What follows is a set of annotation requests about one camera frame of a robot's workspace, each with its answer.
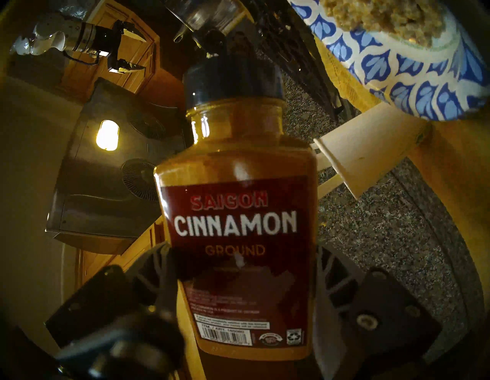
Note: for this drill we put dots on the blue patterned paper bowl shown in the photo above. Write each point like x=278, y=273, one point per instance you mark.
x=402, y=76

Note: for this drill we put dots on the stainless gas cooktop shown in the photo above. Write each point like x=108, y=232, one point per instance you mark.
x=298, y=57

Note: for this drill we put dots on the stainless range hood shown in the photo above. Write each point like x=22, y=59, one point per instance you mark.
x=95, y=191

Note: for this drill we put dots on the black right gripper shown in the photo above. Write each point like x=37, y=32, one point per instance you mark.
x=109, y=40

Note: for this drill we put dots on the stainless steel saucepan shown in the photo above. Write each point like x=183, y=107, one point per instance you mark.
x=206, y=15

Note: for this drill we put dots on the ground cinnamon jar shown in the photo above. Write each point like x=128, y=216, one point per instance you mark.
x=237, y=230

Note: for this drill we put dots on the yellow terry towel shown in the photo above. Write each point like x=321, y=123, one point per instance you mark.
x=459, y=184

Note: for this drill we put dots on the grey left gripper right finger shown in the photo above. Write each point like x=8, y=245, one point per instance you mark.
x=383, y=325

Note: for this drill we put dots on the scooped oatmeal portion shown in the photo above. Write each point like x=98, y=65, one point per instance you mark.
x=383, y=17

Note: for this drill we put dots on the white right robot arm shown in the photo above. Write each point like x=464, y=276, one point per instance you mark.
x=46, y=38

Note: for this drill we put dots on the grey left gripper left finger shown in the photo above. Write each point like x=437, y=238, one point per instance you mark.
x=115, y=314

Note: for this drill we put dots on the white paper cup with spoons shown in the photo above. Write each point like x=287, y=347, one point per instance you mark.
x=371, y=145

